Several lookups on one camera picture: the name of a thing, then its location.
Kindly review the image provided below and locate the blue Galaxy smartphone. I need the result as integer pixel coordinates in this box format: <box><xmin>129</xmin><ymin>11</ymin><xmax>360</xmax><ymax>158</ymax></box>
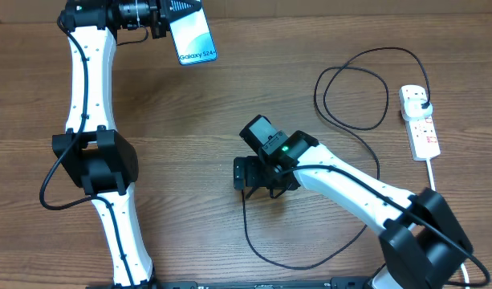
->
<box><xmin>170</xmin><ymin>8</ymin><xmax>218</xmax><ymax>65</ymax></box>

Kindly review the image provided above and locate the white charger plug adapter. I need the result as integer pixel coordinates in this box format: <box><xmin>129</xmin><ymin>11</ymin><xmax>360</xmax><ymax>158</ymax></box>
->
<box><xmin>401</xmin><ymin>100</ymin><xmax>433</xmax><ymax>121</ymax></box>

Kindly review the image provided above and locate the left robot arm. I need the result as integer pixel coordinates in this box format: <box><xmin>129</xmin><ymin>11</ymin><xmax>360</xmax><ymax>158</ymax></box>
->
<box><xmin>39</xmin><ymin>1</ymin><xmax>202</xmax><ymax>288</ymax></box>

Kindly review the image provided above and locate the black charging cable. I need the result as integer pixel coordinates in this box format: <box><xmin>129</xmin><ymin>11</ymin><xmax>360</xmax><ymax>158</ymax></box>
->
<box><xmin>240</xmin><ymin>47</ymin><xmax>432</xmax><ymax>271</ymax></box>

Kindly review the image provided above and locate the white power strip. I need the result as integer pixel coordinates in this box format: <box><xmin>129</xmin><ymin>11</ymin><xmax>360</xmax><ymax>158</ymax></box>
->
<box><xmin>399</xmin><ymin>84</ymin><xmax>441</xmax><ymax>161</ymax></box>

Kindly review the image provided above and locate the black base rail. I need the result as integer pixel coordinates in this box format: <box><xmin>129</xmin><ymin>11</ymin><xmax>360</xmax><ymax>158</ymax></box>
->
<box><xmin>85</xmin><ymin>276</ymin><xmax>375</xmax><ymax>289</ymax></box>

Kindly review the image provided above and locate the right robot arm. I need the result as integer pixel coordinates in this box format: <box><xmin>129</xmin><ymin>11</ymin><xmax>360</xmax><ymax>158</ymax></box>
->
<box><xmin>234</xmin><ymin>115</ymin><xmax>473</xmax><ymax>288</ymax></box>

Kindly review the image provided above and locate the white power strip cord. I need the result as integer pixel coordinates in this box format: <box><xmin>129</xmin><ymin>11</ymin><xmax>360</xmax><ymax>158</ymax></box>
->
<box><xmin>425</xmin><ymin>158</ymin><xmax>470</xmax><ymax>289</ymax></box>

